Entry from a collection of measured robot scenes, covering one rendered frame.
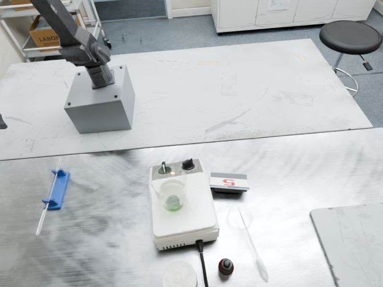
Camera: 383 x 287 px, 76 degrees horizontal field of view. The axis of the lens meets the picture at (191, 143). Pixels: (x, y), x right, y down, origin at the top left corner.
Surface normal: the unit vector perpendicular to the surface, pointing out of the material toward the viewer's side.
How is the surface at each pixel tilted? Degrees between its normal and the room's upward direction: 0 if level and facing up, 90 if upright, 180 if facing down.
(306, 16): 90
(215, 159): 0
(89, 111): 90
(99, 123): 90
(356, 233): 0
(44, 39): 91
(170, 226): 0
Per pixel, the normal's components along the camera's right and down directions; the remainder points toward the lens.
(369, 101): -0.05, -0.61
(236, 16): 0.07, 0.79
